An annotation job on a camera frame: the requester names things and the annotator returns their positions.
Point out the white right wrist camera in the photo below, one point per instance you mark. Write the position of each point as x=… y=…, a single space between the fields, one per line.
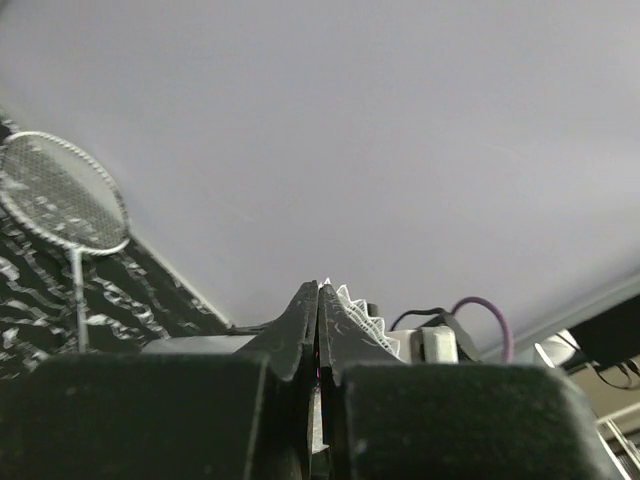
x=427 y=345

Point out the white shuttlecock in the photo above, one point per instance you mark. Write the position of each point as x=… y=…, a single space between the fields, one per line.
x=367 y=320

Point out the badminton racket near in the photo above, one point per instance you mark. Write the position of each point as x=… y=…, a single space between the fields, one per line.
x=64 y=196

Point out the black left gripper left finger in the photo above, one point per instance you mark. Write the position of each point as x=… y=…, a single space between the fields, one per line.
x=244 y=415

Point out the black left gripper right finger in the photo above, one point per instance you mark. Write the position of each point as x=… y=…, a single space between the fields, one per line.
x=387 y=419

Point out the white shuttlecock tube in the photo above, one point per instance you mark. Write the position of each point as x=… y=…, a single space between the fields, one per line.
x=223 y=344

